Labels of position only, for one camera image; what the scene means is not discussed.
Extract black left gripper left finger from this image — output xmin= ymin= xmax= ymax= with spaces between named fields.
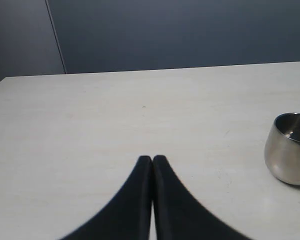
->
xmin=63 ymin=155 xmax=152 ymax=240

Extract stainless steel cup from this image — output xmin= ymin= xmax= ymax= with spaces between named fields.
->
xmin=264 ymin=112 xmax=300 ymax=186

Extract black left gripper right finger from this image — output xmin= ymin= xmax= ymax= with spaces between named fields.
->
xmin=153 ymin=155 xmax=248 ymax=240

